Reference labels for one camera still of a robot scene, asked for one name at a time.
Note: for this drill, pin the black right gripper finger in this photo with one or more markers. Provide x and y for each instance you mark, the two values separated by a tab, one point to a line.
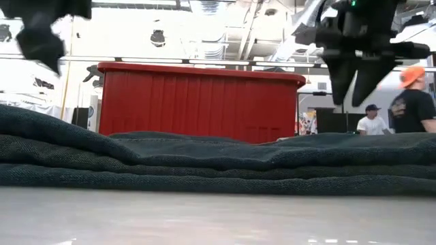
340	80
369	81

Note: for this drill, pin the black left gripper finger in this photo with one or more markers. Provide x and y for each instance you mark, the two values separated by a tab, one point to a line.
32	41
52	47

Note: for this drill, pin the dark teal garment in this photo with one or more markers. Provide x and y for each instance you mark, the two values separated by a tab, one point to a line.
204	160

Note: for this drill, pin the red plastic bin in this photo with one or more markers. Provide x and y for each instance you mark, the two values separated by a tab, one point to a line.
204	102

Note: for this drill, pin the dark ceiling fixture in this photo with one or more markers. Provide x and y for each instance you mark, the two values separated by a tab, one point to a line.
5	33

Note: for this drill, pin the large black screen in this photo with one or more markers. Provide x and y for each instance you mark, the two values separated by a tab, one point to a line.
334	122

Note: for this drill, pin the person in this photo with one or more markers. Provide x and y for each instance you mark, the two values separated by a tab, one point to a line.
373	126
412	109

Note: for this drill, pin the clear spray bottle grey trigger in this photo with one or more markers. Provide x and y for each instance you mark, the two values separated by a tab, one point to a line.
92	73

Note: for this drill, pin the floral patterned cloth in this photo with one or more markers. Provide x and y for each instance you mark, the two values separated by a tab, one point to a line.
306	124

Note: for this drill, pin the white hanging cloth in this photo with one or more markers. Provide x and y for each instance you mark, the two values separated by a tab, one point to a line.
44	110

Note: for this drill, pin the black speaker box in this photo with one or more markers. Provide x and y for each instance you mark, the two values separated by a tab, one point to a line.
80	117

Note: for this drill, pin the LED light bar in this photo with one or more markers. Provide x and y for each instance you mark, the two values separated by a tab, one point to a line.
221	62

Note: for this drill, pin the black frame stand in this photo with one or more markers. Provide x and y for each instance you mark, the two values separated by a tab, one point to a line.
320	93

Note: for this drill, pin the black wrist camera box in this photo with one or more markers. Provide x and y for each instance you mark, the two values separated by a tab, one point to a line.
318	34

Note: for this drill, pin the silver smooth ventilation duct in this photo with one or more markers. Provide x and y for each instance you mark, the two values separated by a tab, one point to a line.
306	20

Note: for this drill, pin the black overhead camera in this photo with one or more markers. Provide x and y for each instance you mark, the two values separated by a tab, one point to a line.
158	38

